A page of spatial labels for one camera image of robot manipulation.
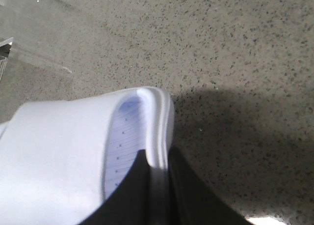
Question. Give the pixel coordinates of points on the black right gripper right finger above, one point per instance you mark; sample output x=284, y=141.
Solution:
x=192, y=202

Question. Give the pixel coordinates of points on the light blue slipper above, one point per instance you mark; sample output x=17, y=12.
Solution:
x=61, y=160

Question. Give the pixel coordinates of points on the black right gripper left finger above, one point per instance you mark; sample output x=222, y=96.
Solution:
x=128, y=204

